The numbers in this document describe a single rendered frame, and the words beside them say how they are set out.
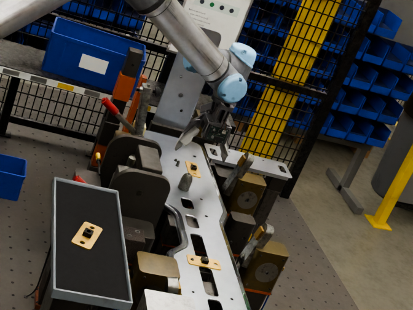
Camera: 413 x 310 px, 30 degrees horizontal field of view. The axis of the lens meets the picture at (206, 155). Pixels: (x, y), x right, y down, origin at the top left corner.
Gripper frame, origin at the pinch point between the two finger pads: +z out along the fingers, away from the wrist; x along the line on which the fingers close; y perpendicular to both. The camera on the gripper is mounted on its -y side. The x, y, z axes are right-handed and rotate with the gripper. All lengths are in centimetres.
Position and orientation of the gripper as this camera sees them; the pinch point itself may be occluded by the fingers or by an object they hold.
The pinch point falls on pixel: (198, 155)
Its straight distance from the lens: 219.5
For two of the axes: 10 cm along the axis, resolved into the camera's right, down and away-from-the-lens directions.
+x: 9.2, 2.3, 3.1
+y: 1.7, 4.8, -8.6
